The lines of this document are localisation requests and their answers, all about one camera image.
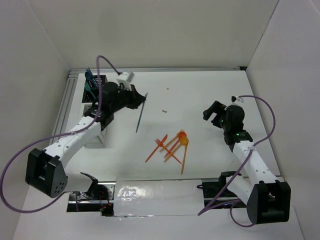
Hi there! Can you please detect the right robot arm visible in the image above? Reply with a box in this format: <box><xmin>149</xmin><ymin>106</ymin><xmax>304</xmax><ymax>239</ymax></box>
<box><xmin>199</xmin><ymin>96</ymin><xmax>291</xmax><ymax>226</ymax></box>

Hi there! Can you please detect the purple cable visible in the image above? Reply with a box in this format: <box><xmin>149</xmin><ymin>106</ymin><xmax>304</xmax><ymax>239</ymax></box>
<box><xmin>197</xmin><ymin>94</ymin><xmax>277</xmax><ymax>228</ymax></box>
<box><xmin>0</xmin><ymin>55</ymin><xmax>123</xmax><ymax>214</ymax></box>

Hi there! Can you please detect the dark blue knife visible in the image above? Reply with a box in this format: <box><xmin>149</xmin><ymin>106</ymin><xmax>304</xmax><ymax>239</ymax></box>
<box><xmin>86</xmin><ymin>66</ymin><xmax>97</xmax><ymax>88</ymax></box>

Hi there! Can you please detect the teal knife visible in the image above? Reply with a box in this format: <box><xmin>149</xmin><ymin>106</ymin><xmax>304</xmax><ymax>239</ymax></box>
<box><xmin>135</xmin><ymin>93</ymin><xmax>148</xmax><ymax>133</ymax></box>

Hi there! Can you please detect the teal fork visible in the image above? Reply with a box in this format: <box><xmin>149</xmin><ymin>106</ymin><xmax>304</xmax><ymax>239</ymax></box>
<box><xmin>84</xmin><ymin>82</ymin><xmax>96</xmax><ymax>102</ymax></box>

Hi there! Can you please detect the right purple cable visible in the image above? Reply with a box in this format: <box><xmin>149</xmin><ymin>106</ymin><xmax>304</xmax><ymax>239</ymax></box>
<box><xmin>197</xmin><ymin>94</ymin><xmax>277</xmax><ymax>228</ymax></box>

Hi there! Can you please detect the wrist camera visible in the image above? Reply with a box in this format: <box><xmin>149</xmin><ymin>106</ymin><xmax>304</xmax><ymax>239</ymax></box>
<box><xmin>231</xmin><ymin>96</ymin><xmax>244</xmax><ymax>105</ymax></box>
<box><xmin>116</xmin><ymin>71</ymin><xmax>135</xmax><ymax>91</ymax></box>

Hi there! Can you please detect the dark blue spoon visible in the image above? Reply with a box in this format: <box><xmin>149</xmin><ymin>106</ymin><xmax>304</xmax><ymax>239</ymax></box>
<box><xmin>84</xmin><ymin>69</ymin><xmax>94</xmax><ymax>87</ymax></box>

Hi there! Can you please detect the yellow-orange fork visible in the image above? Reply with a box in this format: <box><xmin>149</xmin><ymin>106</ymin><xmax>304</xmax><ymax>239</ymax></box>
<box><xmin>160</xmin><ymin>129</ymin><xmax>186</xmax><ymax>152</ymax></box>

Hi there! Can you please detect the yellow-orange knife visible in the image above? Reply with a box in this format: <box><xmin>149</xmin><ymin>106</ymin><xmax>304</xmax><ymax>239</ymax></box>
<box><xmin>180</xmin><ymin>143</ymin><xmax>189</xmax><ymax>175</ymax></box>

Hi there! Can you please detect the red-orange fork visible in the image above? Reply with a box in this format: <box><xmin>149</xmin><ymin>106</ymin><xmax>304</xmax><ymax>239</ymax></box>
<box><xmin>145</xmin><ymin>138</ymin><xmax>162</xmax><ymax>163</ymax></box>

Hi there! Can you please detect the red-orange spoon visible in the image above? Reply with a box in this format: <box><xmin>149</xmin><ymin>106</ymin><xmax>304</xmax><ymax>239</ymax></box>
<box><xmin>163</xmin><ymin>131</ymin><xmax>187</xmax><ymax>154</ymax></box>

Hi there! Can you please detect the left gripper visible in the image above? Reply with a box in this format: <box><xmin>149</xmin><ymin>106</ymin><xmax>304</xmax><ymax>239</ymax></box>
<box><xmin>110</xmin><ymin>83</ymin><xmax>146</xmax><ymax>113</ymax></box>

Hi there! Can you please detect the black and white utensil caddy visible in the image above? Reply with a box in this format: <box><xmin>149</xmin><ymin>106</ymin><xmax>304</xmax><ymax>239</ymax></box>
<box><xmin>81</xmin><ymin>74</ymin><xmax>111</xmax><ymax>149</ymax></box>

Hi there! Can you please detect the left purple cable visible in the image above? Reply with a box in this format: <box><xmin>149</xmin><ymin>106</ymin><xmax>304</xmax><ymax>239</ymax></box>
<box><xmin>0</xmin><ymin>55</ymin><xmax>123</xmax><ymax>214</ymax></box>

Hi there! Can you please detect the red-orange knife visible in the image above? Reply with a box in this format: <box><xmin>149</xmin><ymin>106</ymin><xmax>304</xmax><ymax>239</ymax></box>
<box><xmin>163</xmin><ymin>138</ymin><xmax>181</xmax><ymax>157</ymax></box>

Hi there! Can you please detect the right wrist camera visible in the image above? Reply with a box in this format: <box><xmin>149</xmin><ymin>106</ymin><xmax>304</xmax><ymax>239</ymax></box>
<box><xmin>231</xmin><ymin>96</ymin><xmax>244</xmax><ymax>105</ymax></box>

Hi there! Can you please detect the yellow-orange spoon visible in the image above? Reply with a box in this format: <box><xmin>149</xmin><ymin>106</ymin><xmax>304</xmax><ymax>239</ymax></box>
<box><xmin>164</xmin><ymin>136</ymin><xmax>189</xmax><ymax>163</ymax></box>

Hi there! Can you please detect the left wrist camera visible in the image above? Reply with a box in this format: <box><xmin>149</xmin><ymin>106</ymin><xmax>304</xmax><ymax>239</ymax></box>
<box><xmin>116</xmin><ymin>71</ymin><xmax>135</xmax><ymax>91</ymax></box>

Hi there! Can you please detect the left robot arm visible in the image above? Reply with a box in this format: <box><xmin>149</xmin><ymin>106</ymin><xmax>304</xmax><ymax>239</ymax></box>
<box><xmin>25</xmin><ymin>82</ymin><xmax>146</xmax><ymax>200</ymax></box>

